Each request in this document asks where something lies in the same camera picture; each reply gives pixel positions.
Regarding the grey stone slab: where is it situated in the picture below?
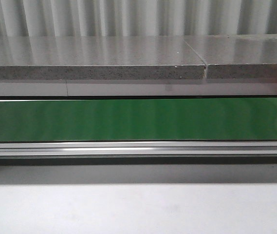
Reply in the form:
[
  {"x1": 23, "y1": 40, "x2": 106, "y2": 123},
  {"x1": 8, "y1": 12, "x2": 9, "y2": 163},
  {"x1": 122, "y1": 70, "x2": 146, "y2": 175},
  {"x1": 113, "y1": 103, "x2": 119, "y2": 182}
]
[
  {"x1": 184, "y1": 34, "x2": 277, "y2": 82},
  {"x1": 0, "y1": 36, "x2": 205, "y2": 80}
]

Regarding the white base panel under slabs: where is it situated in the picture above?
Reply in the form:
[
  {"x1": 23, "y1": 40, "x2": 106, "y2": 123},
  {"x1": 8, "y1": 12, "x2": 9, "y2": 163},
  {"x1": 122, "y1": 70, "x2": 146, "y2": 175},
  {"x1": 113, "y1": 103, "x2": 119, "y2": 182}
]
[{"x1": 0, "y1": 79, "x2": 277, "y2": 97}]

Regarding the grey stone slab left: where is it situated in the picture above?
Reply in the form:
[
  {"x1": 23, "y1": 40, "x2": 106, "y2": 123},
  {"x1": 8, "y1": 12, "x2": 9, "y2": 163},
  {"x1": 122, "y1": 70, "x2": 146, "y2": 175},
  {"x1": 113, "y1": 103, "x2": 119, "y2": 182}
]
[{"x1": 0, "y1": 36, "x2": 205, "y2": 80}]

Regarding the white corrugated wall panel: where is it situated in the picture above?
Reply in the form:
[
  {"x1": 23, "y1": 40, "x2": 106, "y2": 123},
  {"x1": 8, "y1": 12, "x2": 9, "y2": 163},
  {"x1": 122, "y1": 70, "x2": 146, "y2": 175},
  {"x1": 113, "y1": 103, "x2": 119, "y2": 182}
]
[{"x1": 0, "y1": 0, "x2": 277, "y2": 37}]

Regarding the aluminium conveyor side rail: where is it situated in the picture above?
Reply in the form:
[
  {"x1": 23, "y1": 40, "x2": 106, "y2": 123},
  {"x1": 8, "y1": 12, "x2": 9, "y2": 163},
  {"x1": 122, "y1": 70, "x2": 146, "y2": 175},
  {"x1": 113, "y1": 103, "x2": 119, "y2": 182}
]
[{"x1": 0, "y1": 140, "x2": 277, "y2": 159}]

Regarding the grey stone slab right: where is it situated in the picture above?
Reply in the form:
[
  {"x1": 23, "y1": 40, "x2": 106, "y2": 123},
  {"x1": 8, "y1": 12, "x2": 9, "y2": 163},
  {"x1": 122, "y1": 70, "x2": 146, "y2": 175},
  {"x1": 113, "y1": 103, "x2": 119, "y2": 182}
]
[{"x1": 184, "y1": 34, "x2": 277, "y2": 82}]

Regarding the green conveyor belt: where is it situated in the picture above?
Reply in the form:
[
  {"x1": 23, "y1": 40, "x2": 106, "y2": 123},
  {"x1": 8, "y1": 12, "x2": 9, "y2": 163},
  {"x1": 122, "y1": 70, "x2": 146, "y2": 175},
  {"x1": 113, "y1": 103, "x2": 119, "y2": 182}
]
[{"x1": 0, "y1": 97, "x2": 277, "y2": 142}]

